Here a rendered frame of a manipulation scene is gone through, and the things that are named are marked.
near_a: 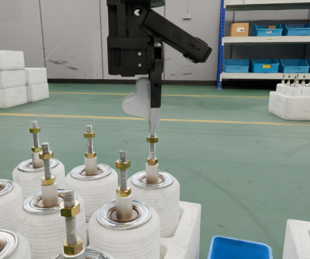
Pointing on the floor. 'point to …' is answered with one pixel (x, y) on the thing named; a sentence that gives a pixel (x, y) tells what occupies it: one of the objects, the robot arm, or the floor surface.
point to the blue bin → (237, 249)
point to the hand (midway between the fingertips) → (155, 126)
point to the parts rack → (234, 6)
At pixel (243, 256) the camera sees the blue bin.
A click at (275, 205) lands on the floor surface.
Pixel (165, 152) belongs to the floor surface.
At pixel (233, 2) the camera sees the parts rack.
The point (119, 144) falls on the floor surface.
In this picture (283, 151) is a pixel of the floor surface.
